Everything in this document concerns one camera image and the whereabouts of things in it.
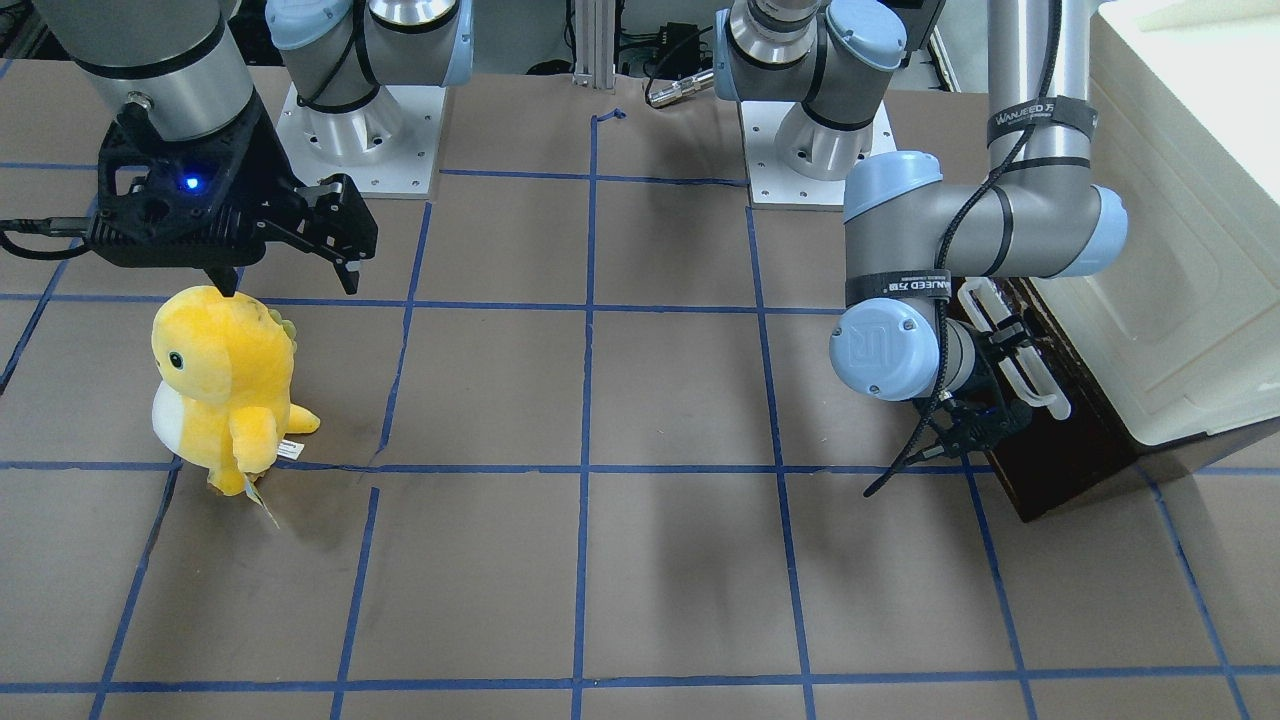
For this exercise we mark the brown drawer with white handle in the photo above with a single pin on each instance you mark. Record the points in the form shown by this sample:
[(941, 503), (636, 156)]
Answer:
[(1070, 448)]

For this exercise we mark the yellow plush dinosaur toy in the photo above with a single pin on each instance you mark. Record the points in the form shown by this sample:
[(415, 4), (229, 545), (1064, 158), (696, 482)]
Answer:
[(225, 400)]

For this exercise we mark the cream white cabinet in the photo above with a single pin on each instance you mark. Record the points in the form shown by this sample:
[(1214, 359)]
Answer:
[(1182, 330)]

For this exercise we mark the aluminium frame post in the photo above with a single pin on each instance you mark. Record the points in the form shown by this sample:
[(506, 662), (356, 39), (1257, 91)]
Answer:
[(594, 25)]

